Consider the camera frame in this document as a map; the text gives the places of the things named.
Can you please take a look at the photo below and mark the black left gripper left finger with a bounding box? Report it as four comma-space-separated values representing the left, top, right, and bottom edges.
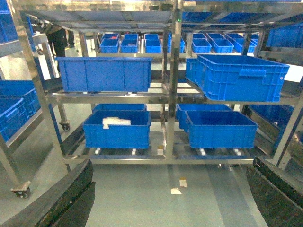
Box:
1, 159, 95, 227

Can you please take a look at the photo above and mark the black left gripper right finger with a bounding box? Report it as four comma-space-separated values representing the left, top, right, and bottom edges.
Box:
246, 157, 303, 227

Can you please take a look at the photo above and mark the stainless steel shelf rack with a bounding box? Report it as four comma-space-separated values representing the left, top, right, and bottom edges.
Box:
8, 0, 303, 166

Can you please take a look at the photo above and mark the steel rack at left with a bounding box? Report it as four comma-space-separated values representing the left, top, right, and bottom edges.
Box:
0, 0, 71, 199

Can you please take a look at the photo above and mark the white plastic bag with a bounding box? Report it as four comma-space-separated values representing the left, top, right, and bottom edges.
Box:
102, 117, 131, 129

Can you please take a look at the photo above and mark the blue crate bottom left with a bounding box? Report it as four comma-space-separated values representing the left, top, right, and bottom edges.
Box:
83, 110, 151, 149

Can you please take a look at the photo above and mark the blue crate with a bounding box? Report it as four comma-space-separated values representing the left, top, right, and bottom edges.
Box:
176, 104, 232, 132
186, 54, 290, 102
186, 111, 258, 149
83, 110, 151, 149
56, 57, 152, 92

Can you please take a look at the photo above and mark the blue crate rear bottom right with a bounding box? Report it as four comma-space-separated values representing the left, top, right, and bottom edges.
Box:
176, 104, 232, 132

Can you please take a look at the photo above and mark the blue crate middle left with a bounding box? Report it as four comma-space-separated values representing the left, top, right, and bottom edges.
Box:
56, 57, 152, 92

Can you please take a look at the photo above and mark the blue crate middle right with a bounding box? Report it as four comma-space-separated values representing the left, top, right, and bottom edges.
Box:
186, 54, 290, 102

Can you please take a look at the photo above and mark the person in dark clothes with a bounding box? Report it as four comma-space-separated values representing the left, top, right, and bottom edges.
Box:
43, 24, 75, 57

